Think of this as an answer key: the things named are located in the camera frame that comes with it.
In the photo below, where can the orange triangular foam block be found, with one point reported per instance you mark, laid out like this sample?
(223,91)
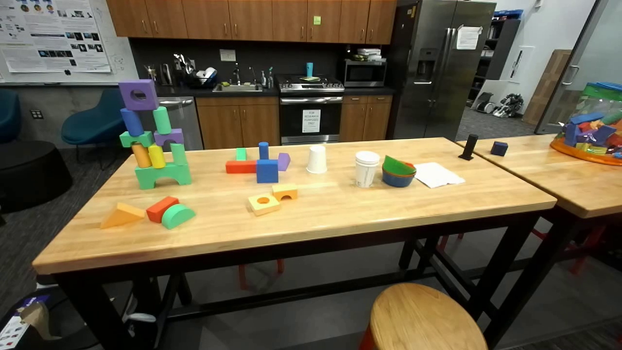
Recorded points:
(122,213)

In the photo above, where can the yellow arch foam block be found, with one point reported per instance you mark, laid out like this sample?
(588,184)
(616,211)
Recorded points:
(283,190)

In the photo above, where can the purple half-round foam block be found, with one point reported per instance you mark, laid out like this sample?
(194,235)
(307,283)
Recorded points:
(283,161)

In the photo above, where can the blue cube foam block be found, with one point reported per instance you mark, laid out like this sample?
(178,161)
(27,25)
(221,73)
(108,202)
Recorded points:
(266,169)

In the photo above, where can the yellow square block with hole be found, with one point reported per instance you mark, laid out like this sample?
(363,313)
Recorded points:
(262,204)

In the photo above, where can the blue cylinder foam block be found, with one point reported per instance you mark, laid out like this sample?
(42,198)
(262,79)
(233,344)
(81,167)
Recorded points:
(262,149)

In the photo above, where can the white paper cup stack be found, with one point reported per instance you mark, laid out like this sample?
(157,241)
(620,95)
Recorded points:
(365,165)

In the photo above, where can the small green cube block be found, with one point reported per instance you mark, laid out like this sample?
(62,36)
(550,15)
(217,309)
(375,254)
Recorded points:
(239,153)

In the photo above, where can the red rectangular foam block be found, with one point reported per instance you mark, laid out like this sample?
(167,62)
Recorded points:
(241,165)

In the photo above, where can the stack of coloured bowls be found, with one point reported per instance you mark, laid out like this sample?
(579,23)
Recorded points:
(396,173)

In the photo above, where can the green bridge foam block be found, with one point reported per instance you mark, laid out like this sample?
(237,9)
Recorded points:
(174,169)

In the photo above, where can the green half-round foam block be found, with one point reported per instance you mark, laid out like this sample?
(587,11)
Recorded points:
(176,213)

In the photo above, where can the purple arch foam block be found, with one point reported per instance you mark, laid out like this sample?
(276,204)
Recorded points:
(173,136)

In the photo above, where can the yellow cylinder foam block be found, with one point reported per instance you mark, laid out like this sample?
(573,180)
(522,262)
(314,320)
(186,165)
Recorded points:
(155,155)

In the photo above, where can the red half-round foam block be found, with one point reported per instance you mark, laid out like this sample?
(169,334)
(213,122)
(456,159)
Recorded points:
(155,210)

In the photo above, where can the green cylinder foam block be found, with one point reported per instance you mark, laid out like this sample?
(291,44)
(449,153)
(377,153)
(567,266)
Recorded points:
(161,120)

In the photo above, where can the orange cylinder foam block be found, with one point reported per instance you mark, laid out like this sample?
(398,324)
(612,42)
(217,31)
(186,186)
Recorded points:
(139,155)

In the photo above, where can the blue tilted foam block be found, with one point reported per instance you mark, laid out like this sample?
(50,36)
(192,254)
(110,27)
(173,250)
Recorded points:
(132,120)

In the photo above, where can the green notched foam block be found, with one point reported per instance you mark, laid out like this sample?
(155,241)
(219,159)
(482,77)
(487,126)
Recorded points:
(128,140)

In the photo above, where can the purple square block with hole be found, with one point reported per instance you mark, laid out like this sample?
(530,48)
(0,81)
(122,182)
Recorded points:
(138,93)

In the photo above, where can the white upside-down cup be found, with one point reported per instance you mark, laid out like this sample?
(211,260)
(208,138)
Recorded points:
(316,157)

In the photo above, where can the stainless steel oven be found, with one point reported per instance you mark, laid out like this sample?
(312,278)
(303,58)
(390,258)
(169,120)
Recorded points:
(309,108)

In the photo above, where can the microwave oven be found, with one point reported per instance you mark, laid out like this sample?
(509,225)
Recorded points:
(363,73)

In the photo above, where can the teal cup on stove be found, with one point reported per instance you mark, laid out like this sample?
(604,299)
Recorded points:
(309,68)

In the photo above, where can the kitchen sink with faucet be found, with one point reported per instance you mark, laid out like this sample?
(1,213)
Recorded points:
(237,85)

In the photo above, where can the white paper napkin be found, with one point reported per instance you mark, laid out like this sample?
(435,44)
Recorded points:
(435,175)

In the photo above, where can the stainless steel dishwasher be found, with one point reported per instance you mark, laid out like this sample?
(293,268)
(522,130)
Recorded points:
(182,114)

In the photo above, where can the round wooden stool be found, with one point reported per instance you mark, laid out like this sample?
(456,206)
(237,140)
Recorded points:
(419,316)

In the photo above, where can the stainless steel refrigerator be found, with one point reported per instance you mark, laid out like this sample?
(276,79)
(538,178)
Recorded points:
(431,60)

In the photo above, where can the small dark blue cube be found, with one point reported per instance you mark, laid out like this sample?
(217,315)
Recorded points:
(497,147)

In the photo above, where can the teal armchair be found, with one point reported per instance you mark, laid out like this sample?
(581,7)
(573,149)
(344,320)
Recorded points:
(95,124)

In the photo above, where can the black round ottoman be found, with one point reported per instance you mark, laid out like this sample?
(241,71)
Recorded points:
(31,173)

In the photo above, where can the orange tray of toy blocks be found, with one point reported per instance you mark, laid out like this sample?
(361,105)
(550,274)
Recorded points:
(590,136)

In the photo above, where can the black table power post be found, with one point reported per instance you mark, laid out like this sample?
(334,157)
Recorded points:
(468,145)

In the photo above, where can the white wall poster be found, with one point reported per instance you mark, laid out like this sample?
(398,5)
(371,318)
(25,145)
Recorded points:
(50,35)

